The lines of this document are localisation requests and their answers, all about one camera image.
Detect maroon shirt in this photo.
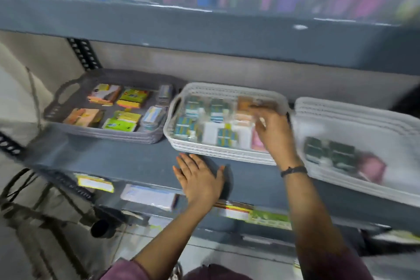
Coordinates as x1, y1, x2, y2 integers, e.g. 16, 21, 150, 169
98, 246, 375, 280

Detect peach coloured box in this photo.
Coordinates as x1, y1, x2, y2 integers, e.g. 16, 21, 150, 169
234, 112, 257, 125

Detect yellow edged white box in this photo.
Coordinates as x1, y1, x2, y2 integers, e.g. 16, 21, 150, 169
74, 174, 115, 194

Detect black pipe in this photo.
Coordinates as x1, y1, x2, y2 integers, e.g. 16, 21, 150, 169
90, 206, 129, 240

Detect white flat packet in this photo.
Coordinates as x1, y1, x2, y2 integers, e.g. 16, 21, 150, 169
120, 184, 180, 212

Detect person's left forearm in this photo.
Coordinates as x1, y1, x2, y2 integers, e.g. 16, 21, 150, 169
133, 198, 224, 280

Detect person's right forearm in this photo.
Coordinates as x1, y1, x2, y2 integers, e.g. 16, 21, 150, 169
281, 173, 348, 259

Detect person's left hand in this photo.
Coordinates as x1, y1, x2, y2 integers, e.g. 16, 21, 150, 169
173, 153, 227, 206

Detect yellow and green box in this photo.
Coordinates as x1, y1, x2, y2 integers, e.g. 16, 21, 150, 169
116, 89, 151, 109

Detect grey plastic basket tray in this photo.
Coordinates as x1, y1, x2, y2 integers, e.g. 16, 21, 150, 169
43, 68, 186, 145

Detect green printed box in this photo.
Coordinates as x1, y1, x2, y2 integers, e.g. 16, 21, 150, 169
247, 209, 293, 231

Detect red and yellow box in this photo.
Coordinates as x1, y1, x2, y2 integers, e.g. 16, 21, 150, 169
215, 201, 254, 221

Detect grey silver packet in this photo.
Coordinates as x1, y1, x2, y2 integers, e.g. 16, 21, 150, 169
157, 84, 174, 107

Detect orange and white box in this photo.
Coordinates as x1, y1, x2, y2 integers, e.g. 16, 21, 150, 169
87, 84, 122, 107

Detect small yellow box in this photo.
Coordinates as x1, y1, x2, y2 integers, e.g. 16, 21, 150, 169
113, 111, 142, 124

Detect blue and white packet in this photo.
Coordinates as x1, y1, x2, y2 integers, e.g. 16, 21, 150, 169
140, 106, 166, 132

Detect pink purple packet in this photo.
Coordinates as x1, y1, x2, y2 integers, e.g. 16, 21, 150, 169
357, 153, 387, 185

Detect teal striped box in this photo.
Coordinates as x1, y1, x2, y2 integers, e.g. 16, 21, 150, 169
173, 116, 198, 139
185, 97, 204, 118
216, 128, 239, 148
210, 98, 230, 122

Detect green flat box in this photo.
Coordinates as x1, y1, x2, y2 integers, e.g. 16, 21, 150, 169
102, 118, 137, 133

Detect white plain box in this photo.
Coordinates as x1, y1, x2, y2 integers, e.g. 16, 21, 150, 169
238, 124, 255, 150
201, 122, 227, 146

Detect black wire stand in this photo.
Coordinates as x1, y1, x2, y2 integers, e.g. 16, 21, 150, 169
0, 168, 96, 280

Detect brown orange box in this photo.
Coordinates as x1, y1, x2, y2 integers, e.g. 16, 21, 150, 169
237, 96, 278, 114

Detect orange cardboard box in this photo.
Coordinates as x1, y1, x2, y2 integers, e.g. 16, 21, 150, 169
62, 108, 105, 129

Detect white plastic basket tray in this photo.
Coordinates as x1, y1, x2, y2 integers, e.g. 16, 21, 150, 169
163, 82, 291, 166

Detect person's right hand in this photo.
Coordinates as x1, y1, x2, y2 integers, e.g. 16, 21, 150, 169
249, 106, 302, 170

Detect grey metal shelf rack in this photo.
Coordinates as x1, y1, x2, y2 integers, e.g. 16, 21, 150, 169
0, 0, 420, 257

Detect dark green box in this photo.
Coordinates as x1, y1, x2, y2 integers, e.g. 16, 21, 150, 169
328, 141, 357, 172
303, 137, 329, 164

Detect black wristband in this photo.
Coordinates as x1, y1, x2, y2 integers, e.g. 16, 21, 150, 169
280, 166, 308, 178

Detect stack of white basket trays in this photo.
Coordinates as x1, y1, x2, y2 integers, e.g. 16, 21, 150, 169
290, 97, 420, 208

